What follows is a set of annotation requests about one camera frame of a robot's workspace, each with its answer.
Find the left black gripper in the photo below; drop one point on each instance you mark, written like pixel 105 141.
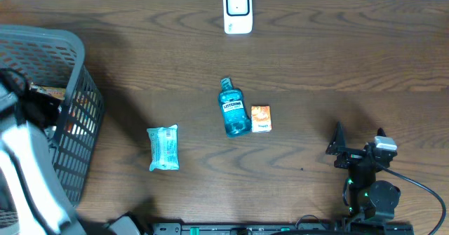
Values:
pixel 45 100

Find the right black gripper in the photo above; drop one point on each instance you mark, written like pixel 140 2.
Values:
pixel 337 146

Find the cream snack bag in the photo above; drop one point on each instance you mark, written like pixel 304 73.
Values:
pixel 58 93

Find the small orange box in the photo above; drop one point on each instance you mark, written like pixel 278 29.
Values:
pixel 261 119

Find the blue Listerine mouthwash bottle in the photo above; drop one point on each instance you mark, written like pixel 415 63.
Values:
pixel 231 103

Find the teal wet wipes pack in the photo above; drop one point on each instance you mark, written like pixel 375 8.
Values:
pixel 164 148

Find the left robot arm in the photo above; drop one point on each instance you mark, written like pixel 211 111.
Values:
pixel 41 203

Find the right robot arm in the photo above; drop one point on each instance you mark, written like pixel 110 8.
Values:
pixel 371 202

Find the white barcode scanner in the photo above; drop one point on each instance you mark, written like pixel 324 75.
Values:
pixel 238 16

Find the grey plastic basket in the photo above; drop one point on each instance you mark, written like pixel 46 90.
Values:
pixel 54 58

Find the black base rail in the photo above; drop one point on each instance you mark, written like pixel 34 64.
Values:
pixel 171 228

